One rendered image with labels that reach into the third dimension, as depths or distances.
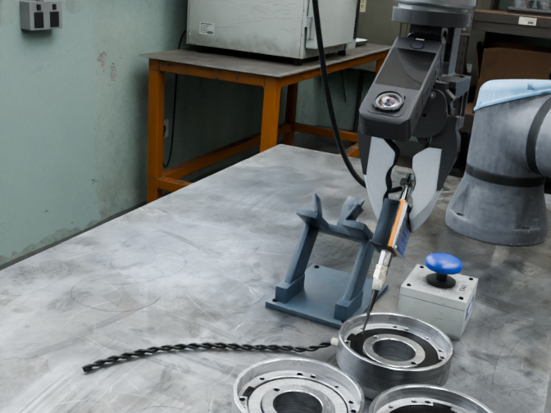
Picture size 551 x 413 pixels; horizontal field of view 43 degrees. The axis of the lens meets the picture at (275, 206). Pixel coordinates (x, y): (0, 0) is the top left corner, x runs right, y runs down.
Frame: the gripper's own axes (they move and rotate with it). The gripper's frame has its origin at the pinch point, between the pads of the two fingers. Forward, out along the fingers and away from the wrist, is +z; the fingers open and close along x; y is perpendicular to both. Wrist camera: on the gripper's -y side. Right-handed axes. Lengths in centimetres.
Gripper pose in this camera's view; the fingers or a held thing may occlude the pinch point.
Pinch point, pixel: (397, 218)
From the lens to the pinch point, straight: 69.9
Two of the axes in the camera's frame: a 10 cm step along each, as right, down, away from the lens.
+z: -0.7, 9.4, 3.3
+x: -8.8, -2.1, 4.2
